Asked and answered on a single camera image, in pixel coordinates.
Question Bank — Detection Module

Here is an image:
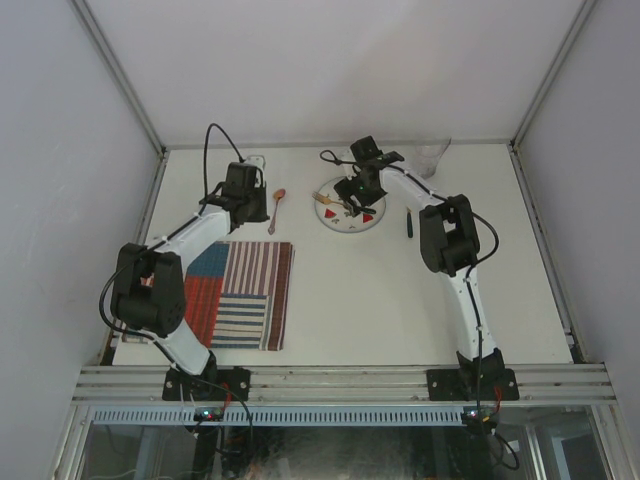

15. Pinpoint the white watermelon pattern plate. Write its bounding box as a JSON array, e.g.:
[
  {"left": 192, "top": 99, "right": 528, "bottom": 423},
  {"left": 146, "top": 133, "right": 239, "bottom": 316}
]
[{"left": 312, "top": 177, "right": 386, "bottom": 234}]

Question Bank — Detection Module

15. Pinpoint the gold fork green handle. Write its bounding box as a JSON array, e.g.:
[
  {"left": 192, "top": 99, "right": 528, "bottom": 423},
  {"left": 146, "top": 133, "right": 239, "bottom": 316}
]
[{"left": 312, "top": 192, "right": 347, "bottom": 208}]

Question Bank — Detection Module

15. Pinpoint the pink handled spoon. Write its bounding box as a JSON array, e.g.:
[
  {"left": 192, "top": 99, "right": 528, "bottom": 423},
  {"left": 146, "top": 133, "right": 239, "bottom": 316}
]
[{"left": 267, "top": 188, "right": 286, "bottom": 235}]

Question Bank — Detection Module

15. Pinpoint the gold knife green handle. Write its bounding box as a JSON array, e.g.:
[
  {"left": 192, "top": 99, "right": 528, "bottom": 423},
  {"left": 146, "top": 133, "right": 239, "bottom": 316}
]
[{"left": 405, "top": 207, "right": 414, "bottom": 239}]

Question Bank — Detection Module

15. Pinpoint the striped patchwork placemat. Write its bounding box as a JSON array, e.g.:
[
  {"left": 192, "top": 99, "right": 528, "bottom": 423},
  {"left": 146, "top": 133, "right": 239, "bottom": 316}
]
[{"left": 184, "top": 241, "right": 295, "bottom": 351}]

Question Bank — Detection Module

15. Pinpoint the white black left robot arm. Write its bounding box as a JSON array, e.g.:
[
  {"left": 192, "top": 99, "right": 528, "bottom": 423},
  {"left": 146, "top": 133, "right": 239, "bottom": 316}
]
[{"left": 105, "top": 156, "right": 268, "bottom": 400}]

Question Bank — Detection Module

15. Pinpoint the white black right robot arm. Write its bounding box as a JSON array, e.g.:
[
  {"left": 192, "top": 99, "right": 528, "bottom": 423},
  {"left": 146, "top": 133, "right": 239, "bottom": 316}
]
[{"left": 334, "top": 158, "right": 505, "bottom": 399}]

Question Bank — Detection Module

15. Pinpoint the clear drinking glass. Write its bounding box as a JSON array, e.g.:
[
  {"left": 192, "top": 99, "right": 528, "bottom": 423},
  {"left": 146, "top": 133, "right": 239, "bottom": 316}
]
[{"left": 412, "top": 138, "right": 452, "bottom": 180}]

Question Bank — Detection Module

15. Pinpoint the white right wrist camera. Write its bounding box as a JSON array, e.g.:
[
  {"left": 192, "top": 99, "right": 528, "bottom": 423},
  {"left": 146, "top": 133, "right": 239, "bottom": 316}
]
[{"left": 349, "top": 136, "right": 382, "bottom": 163}]

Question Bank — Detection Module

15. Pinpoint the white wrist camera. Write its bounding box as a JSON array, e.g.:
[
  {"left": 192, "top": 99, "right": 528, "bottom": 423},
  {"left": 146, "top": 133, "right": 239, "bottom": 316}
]
[
  {"left": 245, "top": 155, "right": 266, "bottom": 173},
  {"left": 349, "top": 136, "right": 382, "bottom": 163}
]

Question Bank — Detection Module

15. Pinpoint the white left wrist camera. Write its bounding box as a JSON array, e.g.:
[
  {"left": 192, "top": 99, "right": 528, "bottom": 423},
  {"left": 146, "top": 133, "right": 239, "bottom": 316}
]
[{"left": 245, "top": 155, "right": 266, "bottom": 173}]

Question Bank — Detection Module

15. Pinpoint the black right camera cable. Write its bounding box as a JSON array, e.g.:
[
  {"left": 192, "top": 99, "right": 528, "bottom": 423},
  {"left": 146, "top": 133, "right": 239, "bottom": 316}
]
[{"left": 319, "top": 148, "right": 501, "bottom": 401}]

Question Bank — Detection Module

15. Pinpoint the black camera cable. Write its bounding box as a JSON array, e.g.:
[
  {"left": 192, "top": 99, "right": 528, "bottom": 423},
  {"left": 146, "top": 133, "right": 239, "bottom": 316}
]
[
  {"left": 98, "top": 123, "right": 246, "bottom": 346},
  {"left": 319, "top": 148, "right": 501, "bottom": 401}
]

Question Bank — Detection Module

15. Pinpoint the black left camera cable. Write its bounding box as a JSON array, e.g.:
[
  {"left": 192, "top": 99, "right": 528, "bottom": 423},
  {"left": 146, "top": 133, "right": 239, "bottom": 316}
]
[{"left": 98, "top": 123, "right": 246, "bottom": 346}]

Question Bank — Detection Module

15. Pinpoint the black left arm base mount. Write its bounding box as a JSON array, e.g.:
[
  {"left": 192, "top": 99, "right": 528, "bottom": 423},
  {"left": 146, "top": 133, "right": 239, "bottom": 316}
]
[{"left": 161, "top": 367, "right": 251, "bottom": 402}]

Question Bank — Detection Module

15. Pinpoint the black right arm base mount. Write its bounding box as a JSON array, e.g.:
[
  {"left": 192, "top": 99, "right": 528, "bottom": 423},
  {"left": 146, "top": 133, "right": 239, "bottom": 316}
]
[{"left": 426, "top": 368, "right": 520, "bottom": 402}]

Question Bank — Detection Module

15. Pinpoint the grey slotted cable duct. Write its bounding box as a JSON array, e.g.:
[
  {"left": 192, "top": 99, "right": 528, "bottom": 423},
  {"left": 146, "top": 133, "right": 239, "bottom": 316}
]
[{"left": 91, "top": 405, "right": 465, "bottom": 427}]

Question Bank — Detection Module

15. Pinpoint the aluminium front rail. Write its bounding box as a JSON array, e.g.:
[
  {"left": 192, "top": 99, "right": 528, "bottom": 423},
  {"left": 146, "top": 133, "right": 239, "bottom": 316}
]
[{"left": 72, "top": 364, "right": 616, "bottom": 406}]

